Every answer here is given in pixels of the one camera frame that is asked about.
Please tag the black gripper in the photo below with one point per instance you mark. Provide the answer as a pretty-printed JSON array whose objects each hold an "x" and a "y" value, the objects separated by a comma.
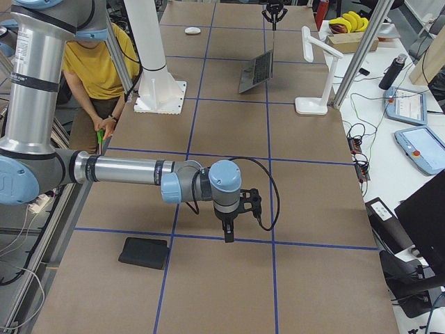
[
  {"x": 274, "y": 9},
  {"x": 225, "y": 217}
]

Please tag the grey laptop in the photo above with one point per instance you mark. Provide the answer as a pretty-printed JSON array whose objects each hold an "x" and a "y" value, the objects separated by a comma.
[{"x": 257, "y": 70}]

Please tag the black mouse pad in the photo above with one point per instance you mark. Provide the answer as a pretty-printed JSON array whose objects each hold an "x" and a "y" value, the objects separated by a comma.
[{"x": 151, "y": 253}]

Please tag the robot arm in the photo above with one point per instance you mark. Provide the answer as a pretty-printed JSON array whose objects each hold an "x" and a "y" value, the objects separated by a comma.
[{"x": 30, "y": 165}]

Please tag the white computer mouse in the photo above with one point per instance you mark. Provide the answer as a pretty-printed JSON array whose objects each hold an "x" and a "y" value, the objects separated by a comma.
[{"x": 192, "y": 30}]

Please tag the red cylinder tube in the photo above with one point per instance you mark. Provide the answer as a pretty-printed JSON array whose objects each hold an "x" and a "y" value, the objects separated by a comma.
[{"x": 321, "y": 12}]

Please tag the cardboard box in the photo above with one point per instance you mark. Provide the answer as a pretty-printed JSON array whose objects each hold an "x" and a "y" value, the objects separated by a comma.
[{"x": 346, "y": 43}]

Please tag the yellow banana bunch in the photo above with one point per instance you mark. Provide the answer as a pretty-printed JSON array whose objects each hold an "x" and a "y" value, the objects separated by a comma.
[{"x": 349, "y": 22}]

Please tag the small black square device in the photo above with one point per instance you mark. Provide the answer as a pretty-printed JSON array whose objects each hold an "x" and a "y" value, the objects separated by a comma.
[{"x": 364, "y": 72}]

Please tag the black water bottle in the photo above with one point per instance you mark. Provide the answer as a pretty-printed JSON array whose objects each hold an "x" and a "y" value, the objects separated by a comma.
[{"x": 392, "y": 72}]

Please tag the orange black electronics board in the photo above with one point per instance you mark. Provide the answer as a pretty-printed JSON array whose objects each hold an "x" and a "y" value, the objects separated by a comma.
[{"x": 354, "y": 145}]

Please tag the far blue teach pendant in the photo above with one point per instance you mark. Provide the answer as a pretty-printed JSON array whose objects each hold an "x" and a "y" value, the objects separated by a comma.
[{"x": 405, "y": 106}]

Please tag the blue teach pendant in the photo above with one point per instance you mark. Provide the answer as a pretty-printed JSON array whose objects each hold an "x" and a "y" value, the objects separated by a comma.
[
  {"x": 423, "y": 147},
  {"x": 405, "y": 106}
]

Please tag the black box with white label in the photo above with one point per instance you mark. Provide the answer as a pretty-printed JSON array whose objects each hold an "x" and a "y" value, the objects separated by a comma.
[{"x": 387, "y": 226}]

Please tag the white power strip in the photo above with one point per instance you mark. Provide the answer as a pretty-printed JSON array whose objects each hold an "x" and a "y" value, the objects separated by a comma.
[{"x": 39, "y": 203}]

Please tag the near blue teach pendant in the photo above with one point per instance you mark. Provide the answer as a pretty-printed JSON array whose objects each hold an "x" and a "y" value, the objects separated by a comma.
[{"x": 423, "y": 147}]

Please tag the person in yellow shirt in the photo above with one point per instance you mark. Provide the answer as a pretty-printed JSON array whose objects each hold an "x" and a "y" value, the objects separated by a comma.
[{"x": 95, "y": 84}]

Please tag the black monitor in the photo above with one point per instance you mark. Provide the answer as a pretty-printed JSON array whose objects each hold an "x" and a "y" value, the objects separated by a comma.
[{"x": 422, "y": 217}]

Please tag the aluminium frame post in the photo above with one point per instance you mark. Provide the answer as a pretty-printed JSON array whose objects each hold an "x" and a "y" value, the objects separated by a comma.
[{"x": 380, "y": 12}]

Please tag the white camera pole with base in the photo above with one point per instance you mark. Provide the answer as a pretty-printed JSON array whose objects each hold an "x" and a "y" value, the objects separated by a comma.
[{"x": 158, "y": 91}]

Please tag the green handled tool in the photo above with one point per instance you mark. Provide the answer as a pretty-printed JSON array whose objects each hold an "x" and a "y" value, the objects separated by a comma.
[{"x": 100, "y": 139}]

